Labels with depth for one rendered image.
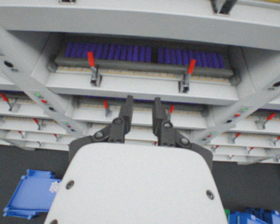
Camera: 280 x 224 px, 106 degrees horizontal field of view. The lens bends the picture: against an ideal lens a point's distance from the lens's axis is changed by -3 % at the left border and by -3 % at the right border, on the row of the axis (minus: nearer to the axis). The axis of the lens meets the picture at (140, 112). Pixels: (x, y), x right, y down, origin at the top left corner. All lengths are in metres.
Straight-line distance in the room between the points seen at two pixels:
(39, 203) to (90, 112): 0.89
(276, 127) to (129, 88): 0.72
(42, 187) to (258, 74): 1.38
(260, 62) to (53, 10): 0.48
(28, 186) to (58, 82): 0.98
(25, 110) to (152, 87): 0.59
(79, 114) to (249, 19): 0.58
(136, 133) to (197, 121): 0.33
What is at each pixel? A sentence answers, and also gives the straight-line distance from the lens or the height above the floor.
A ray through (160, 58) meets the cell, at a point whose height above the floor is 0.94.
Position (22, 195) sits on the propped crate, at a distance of 1.28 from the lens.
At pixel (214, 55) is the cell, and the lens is 0.48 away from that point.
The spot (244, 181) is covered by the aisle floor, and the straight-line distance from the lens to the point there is 1.51.
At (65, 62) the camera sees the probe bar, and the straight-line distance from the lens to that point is 0.44.
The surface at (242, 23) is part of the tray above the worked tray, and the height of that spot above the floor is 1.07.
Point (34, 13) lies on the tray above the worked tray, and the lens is 0.32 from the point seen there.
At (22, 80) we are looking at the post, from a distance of 0.48.
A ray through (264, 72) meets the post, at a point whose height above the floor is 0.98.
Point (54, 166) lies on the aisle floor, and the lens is 1.35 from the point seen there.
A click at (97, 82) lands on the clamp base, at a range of 0.35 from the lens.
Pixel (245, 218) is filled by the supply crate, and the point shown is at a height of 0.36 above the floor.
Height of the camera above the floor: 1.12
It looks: 55 degrees down
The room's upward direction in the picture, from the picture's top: 5 degrees clockwise
